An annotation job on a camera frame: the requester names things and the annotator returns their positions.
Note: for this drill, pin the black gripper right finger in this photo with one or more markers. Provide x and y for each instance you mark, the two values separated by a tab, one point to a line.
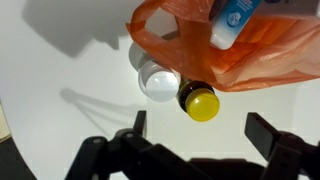
261	135

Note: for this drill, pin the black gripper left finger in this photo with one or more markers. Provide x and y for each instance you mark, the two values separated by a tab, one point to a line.
140	121

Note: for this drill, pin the dark bottle with yellow cap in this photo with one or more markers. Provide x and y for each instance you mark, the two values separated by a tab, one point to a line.
201	104

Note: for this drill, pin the clear bottle with white cap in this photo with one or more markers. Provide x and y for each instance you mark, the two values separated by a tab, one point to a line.
160	85

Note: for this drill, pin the orange plastic bag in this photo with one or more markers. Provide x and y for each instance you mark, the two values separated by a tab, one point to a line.
266	63

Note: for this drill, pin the blue and white tube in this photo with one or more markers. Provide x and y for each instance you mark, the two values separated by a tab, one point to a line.
233	23

